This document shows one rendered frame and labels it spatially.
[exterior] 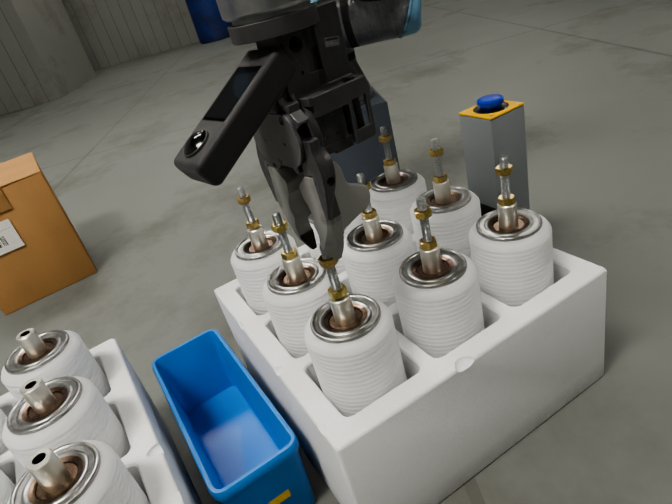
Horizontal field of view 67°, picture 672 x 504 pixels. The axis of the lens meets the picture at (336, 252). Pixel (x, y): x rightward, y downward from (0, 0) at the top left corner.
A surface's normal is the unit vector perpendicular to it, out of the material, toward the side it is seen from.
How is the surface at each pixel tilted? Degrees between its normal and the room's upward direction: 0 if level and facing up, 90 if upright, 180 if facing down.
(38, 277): 89
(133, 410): 0
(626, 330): 0
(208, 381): 88
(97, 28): 90
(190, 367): 88
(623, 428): 0
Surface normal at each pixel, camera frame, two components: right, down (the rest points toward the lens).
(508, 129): 0.49, 0.33
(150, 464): -0.24, -0.84
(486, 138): -0.84, 0.44
